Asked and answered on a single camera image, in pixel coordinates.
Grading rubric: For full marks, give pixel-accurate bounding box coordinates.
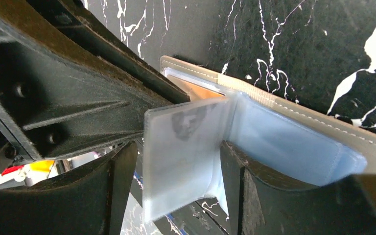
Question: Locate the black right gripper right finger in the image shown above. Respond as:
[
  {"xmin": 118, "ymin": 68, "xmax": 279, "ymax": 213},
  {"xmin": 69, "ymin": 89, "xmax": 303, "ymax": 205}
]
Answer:
[{"xmin": 220, "ymin": 141, "xmax": 376, "ymax": 235}]

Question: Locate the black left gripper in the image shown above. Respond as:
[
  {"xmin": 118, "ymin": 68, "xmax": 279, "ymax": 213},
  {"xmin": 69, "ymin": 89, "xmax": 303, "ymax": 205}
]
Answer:
[{"xmin": 0, "ymin": 0, "xmax": 171, "ymax": 164}]

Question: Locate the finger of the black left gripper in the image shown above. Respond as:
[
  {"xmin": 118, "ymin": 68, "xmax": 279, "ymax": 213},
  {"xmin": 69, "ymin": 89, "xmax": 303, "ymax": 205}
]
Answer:
[{"xmin": 29, "ymin": 0, "xmax": 190, "ymax": 104}]

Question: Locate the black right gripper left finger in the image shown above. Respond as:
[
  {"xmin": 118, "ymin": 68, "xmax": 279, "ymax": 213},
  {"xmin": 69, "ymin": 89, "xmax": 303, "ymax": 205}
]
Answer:
[{"xmin": 0, "ymin": 141, "xmax": 138, "ymax": 235}]

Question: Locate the grey card holder wallet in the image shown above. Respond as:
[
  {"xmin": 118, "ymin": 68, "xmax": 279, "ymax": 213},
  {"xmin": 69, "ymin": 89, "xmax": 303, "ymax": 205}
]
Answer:
[{"xmin": 160, "ymin": 56, "xmax": 376, "ymax": 186}]

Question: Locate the white portrait card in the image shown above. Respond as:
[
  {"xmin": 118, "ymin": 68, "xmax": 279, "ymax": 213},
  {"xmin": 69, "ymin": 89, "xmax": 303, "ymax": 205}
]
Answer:
[{"xmin": 142, "ymin": 97, "xmax": 231, "ymax": 222}]

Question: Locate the gold VIP card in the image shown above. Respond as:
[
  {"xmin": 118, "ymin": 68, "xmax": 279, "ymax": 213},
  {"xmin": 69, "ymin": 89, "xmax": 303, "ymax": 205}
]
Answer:
[{"xmin": 167, "ymin": 75, "xmax": 225, "ymax": 101}]

